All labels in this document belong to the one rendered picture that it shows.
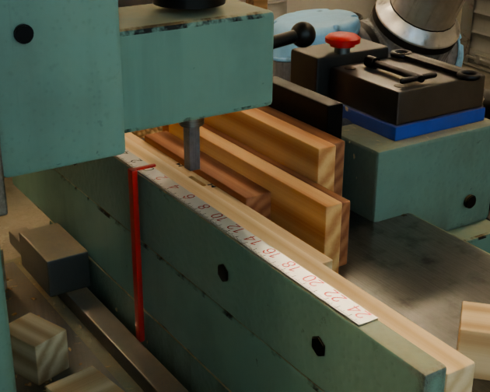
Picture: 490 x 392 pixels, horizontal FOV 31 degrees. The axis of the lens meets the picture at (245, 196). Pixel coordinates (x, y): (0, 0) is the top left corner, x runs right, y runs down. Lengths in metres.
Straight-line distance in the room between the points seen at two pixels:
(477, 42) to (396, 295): 4.19
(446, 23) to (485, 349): 1.02
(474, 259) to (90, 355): 0.31
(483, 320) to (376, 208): 0.20
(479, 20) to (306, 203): 4.17
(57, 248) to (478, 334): 0.40
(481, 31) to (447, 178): 4.00
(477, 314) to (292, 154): 0.21
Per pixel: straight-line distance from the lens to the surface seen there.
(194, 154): 0.66
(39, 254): 0.78
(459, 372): 0.45
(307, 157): 0.65
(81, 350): 0.73
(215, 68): 0.61
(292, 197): 0.62
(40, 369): 0.69
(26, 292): 0.82
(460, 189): 0.76
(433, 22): 1.47
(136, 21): 0.60
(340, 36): 0.76
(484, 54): 4.72
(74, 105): 0.53
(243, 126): 0.72
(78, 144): 0.54
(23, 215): 2.95
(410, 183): 0.72
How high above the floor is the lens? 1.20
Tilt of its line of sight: 23 degrees down
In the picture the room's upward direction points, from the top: straight up
